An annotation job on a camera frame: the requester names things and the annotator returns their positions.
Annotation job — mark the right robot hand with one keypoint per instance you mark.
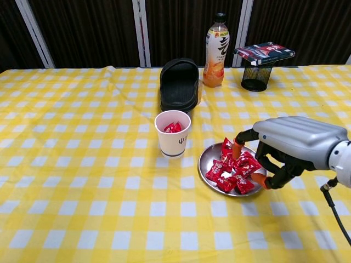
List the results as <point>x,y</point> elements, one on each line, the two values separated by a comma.
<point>296,137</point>

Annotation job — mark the white paper cup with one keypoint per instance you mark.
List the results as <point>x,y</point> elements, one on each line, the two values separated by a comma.
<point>172,145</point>

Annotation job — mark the black mesh pen holder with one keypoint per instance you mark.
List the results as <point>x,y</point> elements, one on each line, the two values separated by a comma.
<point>255,76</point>

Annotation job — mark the round metal plate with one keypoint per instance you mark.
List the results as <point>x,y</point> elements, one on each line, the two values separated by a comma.
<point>208,159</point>

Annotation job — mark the red black book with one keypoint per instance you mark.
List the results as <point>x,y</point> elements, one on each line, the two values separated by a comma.
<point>263,50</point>

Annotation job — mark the orange drink plastic bottle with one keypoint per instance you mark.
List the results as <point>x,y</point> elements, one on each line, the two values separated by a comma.
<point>216,68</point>

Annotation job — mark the black rubber slipper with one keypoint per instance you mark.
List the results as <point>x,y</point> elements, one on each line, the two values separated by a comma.
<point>178,90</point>

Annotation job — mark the aluminium frame post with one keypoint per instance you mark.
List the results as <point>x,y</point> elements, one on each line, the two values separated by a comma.
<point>349,59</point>
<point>242,33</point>
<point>142,35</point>
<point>35,35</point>

